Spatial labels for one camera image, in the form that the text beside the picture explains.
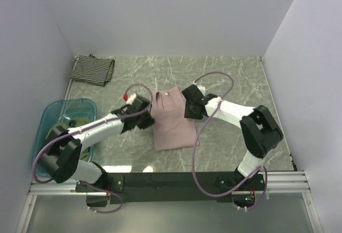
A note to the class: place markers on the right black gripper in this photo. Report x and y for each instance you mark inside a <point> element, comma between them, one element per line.
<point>188,113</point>

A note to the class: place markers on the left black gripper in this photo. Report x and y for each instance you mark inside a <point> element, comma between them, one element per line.
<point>149,121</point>

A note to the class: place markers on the pink tank top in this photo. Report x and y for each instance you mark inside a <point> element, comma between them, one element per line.
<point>171,129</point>

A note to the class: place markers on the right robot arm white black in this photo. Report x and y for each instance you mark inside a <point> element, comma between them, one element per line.
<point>261,133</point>

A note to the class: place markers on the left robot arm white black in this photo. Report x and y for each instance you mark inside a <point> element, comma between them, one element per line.
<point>91,134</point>

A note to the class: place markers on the striped folded tank top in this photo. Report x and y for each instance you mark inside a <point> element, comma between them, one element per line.
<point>92,70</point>

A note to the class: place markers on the green tank top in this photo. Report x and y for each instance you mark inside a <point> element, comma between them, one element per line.
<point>85,155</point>

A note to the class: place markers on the black base beam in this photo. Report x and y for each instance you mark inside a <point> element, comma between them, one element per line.
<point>144,187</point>

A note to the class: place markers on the blue plastic basket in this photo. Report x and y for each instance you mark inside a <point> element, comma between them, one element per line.
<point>66,110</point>

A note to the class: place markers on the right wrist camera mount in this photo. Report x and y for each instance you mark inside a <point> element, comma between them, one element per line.
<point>200,86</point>

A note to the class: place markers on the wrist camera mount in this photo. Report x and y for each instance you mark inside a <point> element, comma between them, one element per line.
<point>200,86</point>
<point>129,99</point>

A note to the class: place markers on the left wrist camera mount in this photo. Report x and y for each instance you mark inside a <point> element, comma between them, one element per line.
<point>129,99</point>

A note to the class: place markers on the aluminium rail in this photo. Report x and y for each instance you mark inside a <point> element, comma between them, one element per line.
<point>52,207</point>

